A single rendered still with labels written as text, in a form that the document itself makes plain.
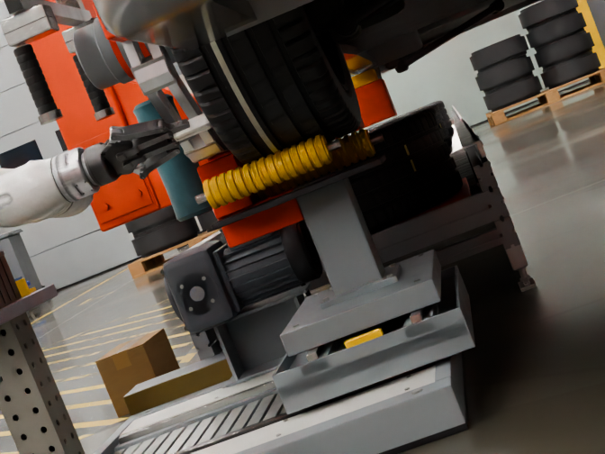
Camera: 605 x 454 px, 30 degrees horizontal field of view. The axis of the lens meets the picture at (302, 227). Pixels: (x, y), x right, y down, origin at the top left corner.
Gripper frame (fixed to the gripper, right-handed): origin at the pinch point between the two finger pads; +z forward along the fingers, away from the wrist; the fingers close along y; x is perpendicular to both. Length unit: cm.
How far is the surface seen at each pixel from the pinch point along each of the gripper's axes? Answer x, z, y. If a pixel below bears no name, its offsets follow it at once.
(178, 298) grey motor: 8, -27, -53
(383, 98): 180, 21, -184
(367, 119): 176, 12, -188
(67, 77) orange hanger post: 64, -38, -27
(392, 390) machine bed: -45, 17, -34
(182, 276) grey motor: 11, -24, -50
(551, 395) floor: -56, 43, -34
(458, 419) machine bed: -57, 27, -30
